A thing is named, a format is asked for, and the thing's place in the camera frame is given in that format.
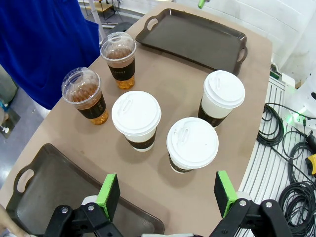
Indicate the white lidded paper coffee cup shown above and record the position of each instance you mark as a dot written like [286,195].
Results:
[223,91]
[135,116]
[192,143]

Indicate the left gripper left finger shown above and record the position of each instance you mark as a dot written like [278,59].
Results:
[108,195]

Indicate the dark brown plastic serving tray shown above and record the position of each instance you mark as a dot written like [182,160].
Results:
[61,177]
[192,39]

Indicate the wooden shelf with metal legs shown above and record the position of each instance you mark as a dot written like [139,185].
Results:
[103,7]

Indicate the person in blue hoodie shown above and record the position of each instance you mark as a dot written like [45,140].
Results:
[37,49]

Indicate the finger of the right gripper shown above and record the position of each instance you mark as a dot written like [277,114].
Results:
[201,2]

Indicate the person's right forearm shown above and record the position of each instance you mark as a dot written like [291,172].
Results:
[7,222]

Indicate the white pole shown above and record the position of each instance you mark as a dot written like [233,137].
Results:
[96,19]

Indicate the white slotted base plate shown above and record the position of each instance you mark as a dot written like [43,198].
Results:
[266,158]

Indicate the yellow black handheld device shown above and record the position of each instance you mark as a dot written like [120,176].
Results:
[311,163]

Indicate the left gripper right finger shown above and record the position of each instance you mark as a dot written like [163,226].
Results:
[225,195]

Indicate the iced tea cup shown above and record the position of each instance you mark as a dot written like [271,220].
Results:
[122,71]
[91,108]

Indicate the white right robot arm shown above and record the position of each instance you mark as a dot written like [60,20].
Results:
[307,89]

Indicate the small white box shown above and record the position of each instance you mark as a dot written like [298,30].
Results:
[288,81]

